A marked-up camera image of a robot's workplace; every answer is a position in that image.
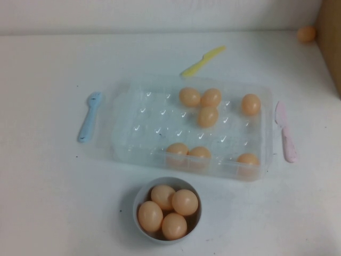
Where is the grey round bowl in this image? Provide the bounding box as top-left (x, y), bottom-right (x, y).
top-left (133, 177), bottom-right (202, 241)

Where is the beige plastic egg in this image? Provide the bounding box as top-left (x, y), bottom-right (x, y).
top-left (188, 146), bottom-right (212, 170)
top-left (241, 93), bottom-right (262, 116)
top-left (296, 25), bottom-right (317, 43)
top-left (178, 87), bottom-right (201, 107)
top-left (150, 185), bottom-right (176, 211)
top-left (166, 142), bottom-right (189, 167)
top-left (171, 189), bottom-right (199, 216)
top-left (197, 106), bottom-right (220, 128)
top-left (161, 212), bottom-right (188, 241)
top-left (137, 201), bottom-right (164, 232)
top-left (236, 153), bottom-right (261, 178)
top-left (200, 88), bottom-right (222, 108)

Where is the clear plastic egg box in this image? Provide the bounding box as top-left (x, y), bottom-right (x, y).
top-left (106, 76), bottom-right (274, 183)

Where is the brown cardboard box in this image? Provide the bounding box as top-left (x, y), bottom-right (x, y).
top-left (315, 0), bottom-right (341, 99)

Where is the yellow plastic toy knife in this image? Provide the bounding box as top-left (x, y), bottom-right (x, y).
top-left (181, 45), bottom-right (226, 78)

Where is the blue plastic toy fork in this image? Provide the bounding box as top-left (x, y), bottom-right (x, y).
top-left (77, 92), bottom-right (104, 144)

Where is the pink plastic toy knife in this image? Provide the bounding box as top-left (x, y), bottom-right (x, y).
top-left (274, 100), bottom-right (298, 163)

